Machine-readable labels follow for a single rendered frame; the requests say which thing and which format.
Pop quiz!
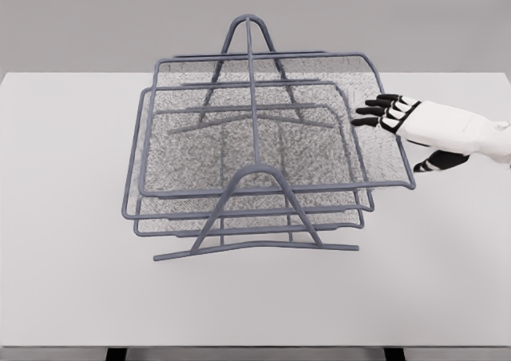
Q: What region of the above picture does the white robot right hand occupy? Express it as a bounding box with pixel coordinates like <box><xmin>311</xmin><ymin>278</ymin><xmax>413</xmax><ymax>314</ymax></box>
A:
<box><xmin>351</xmin><ymin>93</ymin><xmax>487</xmax><ymax>175</ymax></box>

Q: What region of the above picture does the large grey mesh file tray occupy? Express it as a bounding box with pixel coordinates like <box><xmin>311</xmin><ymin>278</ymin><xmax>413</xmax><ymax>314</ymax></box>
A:
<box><xmin>137</xmin><ymin>50</ymin><xmax>418</xmax><ymax>199</ymax></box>

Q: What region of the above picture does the medium grey mesh file tray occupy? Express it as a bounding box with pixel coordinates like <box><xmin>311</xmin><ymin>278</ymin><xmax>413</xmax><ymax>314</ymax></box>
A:
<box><xmin>119</xmin><ymin>80</ymin><xmax>376</xmax><ymax>221</ymax></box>

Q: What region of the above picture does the small grey mesh file tray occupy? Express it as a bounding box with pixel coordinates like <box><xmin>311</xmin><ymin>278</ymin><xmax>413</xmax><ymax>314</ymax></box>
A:
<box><xmin>133</xmin><ymin>109</ymin><xmax>366</xmax><ymax>236</ymax></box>

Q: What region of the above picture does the grey wire tray rack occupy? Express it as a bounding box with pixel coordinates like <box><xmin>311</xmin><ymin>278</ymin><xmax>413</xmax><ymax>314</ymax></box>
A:
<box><xmin>153</xmin><ymin>13</ymin><xmax>360</xmax><ymax>263</ymax></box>

